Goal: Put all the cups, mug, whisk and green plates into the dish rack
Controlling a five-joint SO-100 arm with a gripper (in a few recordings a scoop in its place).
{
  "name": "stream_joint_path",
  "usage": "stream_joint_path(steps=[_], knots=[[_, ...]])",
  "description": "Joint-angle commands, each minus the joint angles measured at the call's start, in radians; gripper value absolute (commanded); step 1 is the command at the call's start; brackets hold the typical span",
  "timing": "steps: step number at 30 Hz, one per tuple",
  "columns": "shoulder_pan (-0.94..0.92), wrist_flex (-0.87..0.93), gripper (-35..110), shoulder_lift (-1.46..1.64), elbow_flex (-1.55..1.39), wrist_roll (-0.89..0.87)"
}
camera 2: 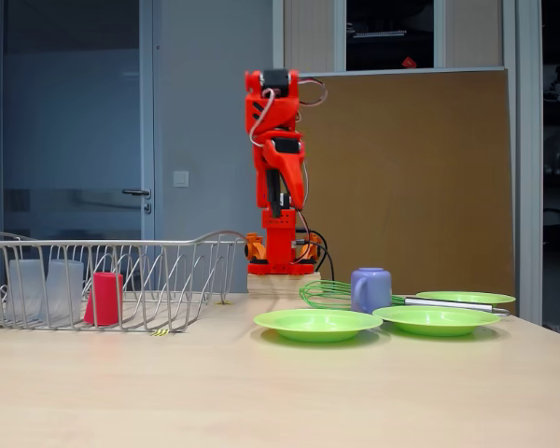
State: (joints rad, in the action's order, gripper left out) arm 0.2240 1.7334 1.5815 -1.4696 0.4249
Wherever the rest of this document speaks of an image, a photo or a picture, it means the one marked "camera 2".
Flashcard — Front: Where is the purple plastic mug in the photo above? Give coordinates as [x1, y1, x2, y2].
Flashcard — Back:
[350, 267, 393, 315]

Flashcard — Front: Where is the green plastic plate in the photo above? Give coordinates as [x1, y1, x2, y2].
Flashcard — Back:
[253, 308, 384, 343]
[414, 290, 517, 307]
[371, 305, 502, 337]

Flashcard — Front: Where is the red plastic cup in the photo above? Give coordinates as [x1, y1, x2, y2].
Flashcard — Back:
[83, 272, 124, 327]

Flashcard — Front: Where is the green whisk metal handle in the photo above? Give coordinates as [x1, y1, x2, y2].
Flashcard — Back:
[299, 279, 512, 317]

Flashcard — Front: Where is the grey translucent plastic cup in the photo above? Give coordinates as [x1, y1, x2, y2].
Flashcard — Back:
[7, 259, 47, 324]
[45, 259, 85, 327]

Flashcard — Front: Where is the orange table clamp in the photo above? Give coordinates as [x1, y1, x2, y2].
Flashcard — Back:
[243, 232, 268, 263]
[294, 232, 321, 265]

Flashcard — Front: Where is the wooden base block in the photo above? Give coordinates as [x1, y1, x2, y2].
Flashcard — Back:
[246, 273, 322, 298]

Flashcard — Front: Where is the brown cork board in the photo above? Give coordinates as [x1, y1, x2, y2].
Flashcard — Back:
[267, 67, 517, 309]

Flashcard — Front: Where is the spiral bound notebook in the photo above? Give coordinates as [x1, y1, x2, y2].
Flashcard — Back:
[353, 29, 408, 39]

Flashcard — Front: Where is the grey glass door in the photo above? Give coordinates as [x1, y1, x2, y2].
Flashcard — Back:
[0, 0, 156, 244]

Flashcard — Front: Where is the dark kettle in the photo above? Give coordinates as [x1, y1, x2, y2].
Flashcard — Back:
[543, 207, 560, 245]

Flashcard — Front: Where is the white gripper servo cable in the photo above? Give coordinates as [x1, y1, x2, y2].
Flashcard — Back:
[249, 88, 276, 147]

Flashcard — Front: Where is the black power cable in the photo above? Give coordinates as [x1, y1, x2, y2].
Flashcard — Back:
[301, 228, 336, 282]

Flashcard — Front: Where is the metal wire dish rack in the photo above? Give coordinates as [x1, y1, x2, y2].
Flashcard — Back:
[0, 229, 248, 333]

